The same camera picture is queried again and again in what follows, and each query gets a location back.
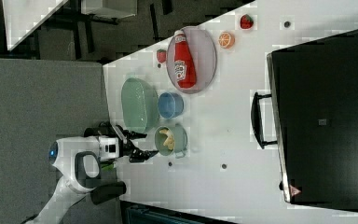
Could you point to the green toy vegetable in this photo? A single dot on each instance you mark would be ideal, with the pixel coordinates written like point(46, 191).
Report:
point(108, 167)

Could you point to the green perforated colander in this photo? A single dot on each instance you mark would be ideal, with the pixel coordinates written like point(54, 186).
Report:
point(139, 102)

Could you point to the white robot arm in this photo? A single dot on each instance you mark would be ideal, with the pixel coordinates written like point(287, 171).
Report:
point(80, 160)

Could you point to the dark red toy strawberry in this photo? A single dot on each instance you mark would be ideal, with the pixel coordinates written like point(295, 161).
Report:
point(246, 22)

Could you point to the green mug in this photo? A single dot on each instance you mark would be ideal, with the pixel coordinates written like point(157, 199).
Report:
point(180, 140)

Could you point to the black silver toaster oven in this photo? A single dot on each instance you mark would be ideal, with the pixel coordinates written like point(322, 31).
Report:
point(314, 95)

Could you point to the pale red toy strawberry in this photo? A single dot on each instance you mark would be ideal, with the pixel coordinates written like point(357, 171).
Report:
point(161, 55)

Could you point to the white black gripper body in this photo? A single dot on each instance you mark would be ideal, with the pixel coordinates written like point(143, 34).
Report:
point(112, 141)

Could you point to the orange slice toy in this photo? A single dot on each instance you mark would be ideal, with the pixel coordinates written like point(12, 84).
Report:
point(226, 40)

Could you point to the blue bowl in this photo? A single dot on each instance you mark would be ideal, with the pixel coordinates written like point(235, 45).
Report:
point(170, 105)

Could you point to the grey round plate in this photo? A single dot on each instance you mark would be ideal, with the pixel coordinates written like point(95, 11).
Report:
point(203, 51)

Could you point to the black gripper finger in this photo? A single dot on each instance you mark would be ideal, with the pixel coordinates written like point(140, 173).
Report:
point(139, 155)
point(131, 135)

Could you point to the red ketchup bottle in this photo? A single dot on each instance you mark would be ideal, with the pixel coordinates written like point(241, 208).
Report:
point(184, 67)

